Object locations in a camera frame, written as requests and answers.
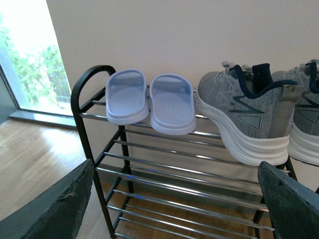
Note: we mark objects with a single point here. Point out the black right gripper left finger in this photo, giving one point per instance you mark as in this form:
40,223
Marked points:
57,213

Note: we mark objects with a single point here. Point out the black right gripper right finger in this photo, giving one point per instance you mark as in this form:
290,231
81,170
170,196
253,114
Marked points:
293,208

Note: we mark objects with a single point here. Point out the grey knit sneaker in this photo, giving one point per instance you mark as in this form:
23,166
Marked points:
304,136
253,112

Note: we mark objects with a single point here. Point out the light blue slipper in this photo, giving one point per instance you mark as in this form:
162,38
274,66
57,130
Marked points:
126,97
172,105

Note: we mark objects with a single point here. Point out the black metal shoe rack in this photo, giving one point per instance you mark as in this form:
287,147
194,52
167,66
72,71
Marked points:
151,184

